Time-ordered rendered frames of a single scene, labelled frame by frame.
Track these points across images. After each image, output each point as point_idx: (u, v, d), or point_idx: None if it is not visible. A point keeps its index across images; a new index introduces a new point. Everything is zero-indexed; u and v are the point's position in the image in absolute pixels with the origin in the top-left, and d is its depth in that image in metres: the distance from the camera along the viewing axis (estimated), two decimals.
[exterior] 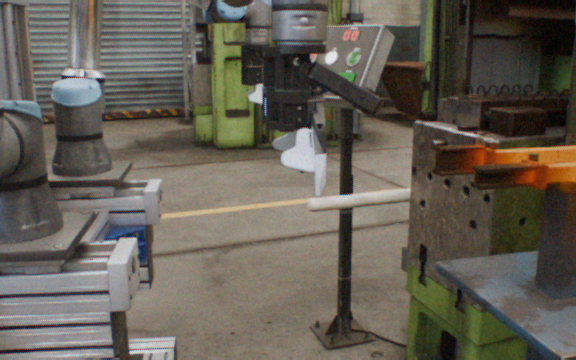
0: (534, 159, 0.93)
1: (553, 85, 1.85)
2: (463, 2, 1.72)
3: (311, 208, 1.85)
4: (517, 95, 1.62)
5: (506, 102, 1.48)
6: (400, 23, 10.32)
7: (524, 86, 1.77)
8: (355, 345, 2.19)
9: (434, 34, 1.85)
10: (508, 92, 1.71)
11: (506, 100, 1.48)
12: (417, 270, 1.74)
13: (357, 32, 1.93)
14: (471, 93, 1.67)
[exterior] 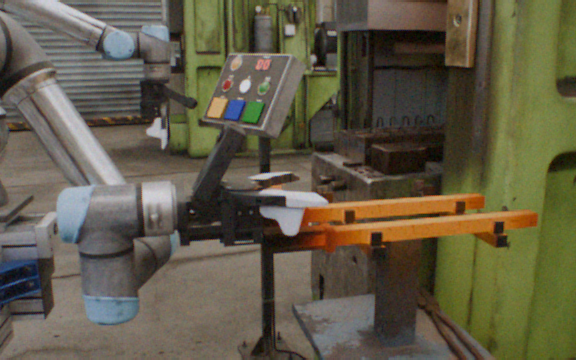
0: (350, 215, 0.96)
1: None
2: (365, 33, 1.76)
3: None
4: (411, 128, 1.65)
5: (390, 138, 1.51)
6: None
7: (427, 116, 1.80)
8: None
9: (342, 63, 1.89)
10: (408, 123, 1.74)
11: (390, 136, 1.51)
12: (318, 299, 1.77)
13: (269, 61, 1.96)
14: (368, 126, 1.70)
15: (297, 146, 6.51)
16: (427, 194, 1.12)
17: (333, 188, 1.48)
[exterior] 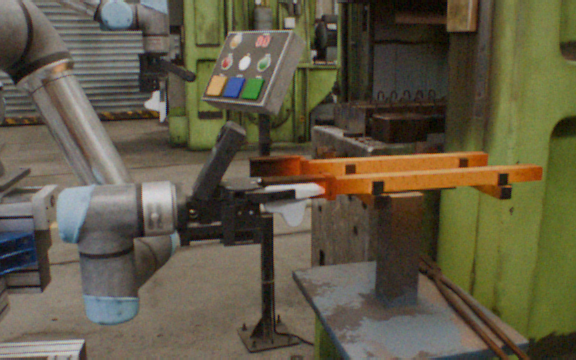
0: (351, 169, 0.94)
1: None
2: (365, 7, 1.74)
3: None
4: (412, 101, 1.63)
5: (391, 108, 1.50)
6: None
7: (428, 91, 1.78)
8: (277, 348, 2.21)
9: (342, 39, 1.87)
10: (409, 98, 1.73)
11: (391, 106, 1.49)
12: None
13: (268, 37, 1.95)
14: (369, 99, 1.68)
15: (297, 139, 6.49)
16: None
17: (333, 159, 1.46)
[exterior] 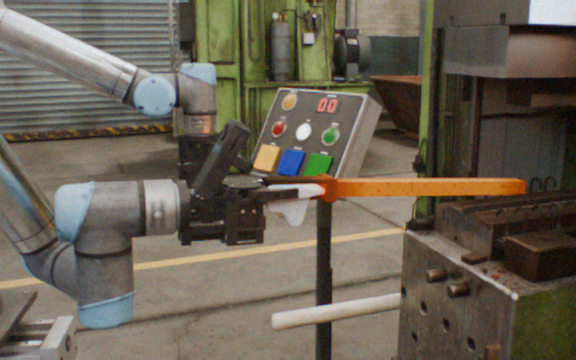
0: None
1: None
2: None
3: (276, 327, 1.47)
4: (538, 201, 1.24)
5: (526, 223, 1.10)
6: (398, 33, 9.95)
7: (545, 178, 1.39)
8: None
9: (432, 107, 1.47)
10: (526, 190, 1.33)
11: (526, 221, 1.10)
12: None
13: (335, 101, 1.55)
14: (478, 195, 1.29)
15: None
16: None
17: (453, 296, 1.07)
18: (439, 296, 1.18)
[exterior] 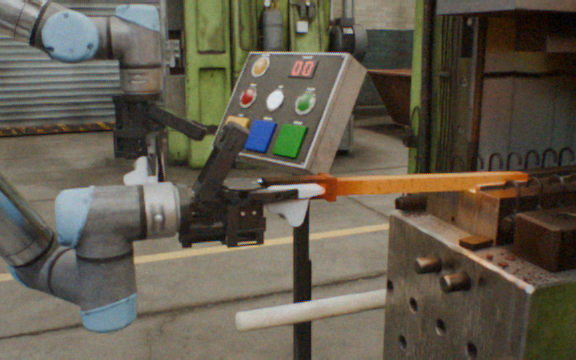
0: None
1: None
2: (469, 21, 1.11)
3: (240, 328, 1.24)
4: (554, 174, 1.01)
5: (542, 198, 0.87)
6: (396, 26, 9.71)
7: (560, 150, 1.15)
8: None
9: (425, 68, 1.24)
10: (538, 163, 1.10)
11: (542, 195, 0.87)
12: None
13: (311, 63, 1.32)
14: (480, 168, 1.06)
15: None
16: None
17: (448, 290, 0.84)
18: (432, 290, 0.95)
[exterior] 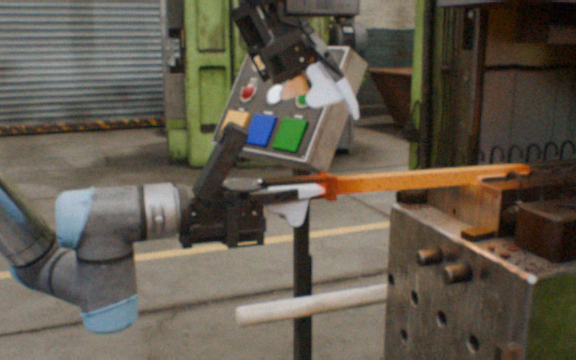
0: None
1: None
2: (470, 14, 1.11)
3: (240, 322, 1.24)
4: (556, 166, 1.00)
5: (544, 190, 0.87)
6: (396, 25, 9.71)
7: (562, 143, 1.15)
8: None
9: (426, 61, 1.24)
10: (539, 156, 1.10)
11: (544, 186, 0.86)
12: None
13: None
14: (481, 161, 1.06)
15: None
16: None
17: (450, 281, 0.83)
18: (433, 283, 0.95)
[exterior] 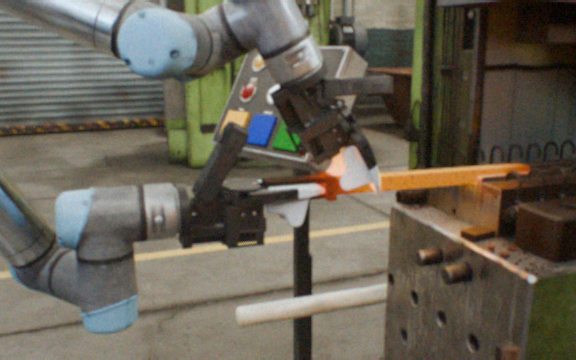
0: None
1: None
2: (470, 14, 1.11)
3: (240, 322, 1.24)
4: (556, 166, 1.01)
5: (544, 189, 0.87)
6: (396, 25, 9.71)
7: (562, 143, 1.15)
8: None
9: (426, 61, 1.24)
10: (539, 156, 1.10)
11: (544, 186, 0.87)
12: None
13: None
14: (481, 161, 1.06)
15: None
16: None
17: (450, 281, 0.83)
18: (433, 283, 0.95)
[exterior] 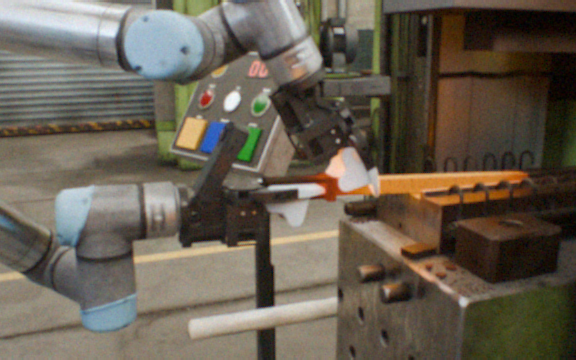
0: None
1: (566, 146, 1.20)
2: (424, 20, 1.08)
3: (192, 336, 1.20)
4: None
5: (487, 205, 0.83)
6: None
7: (520, 153, 1.12)
8: None
9: (383, 68, 1.21)
10: (495, 167, 1.06)
11: (487, 201, 0.83)
12: None
13: None
14: (433, 172, 1.02)
15: None
16: None
17: (386, 301, 0.80)
18: (376, 300, 0.92)
